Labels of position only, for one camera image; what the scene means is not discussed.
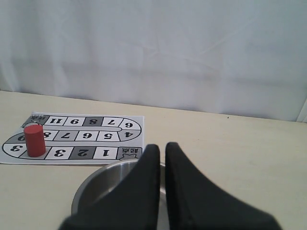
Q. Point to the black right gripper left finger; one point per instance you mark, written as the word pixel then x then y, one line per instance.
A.
pixel 133 204

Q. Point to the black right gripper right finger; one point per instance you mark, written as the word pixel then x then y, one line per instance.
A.
pixel 195 203

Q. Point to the red cylinder game piece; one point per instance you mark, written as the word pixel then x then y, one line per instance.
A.
pixel 34 138

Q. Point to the stainless steel round pan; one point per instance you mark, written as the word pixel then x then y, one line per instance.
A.
pixel 104 180

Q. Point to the printed number board game sheet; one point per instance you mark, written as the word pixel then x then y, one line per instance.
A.
pixel 73 139

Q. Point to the white curtain backdrop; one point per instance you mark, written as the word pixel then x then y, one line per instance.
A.
pixel 237 57

